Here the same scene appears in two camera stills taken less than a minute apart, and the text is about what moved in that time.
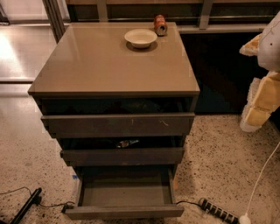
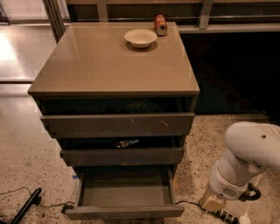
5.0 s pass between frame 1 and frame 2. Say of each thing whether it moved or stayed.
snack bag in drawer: stayed
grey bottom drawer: stayed
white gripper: moved
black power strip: stayed
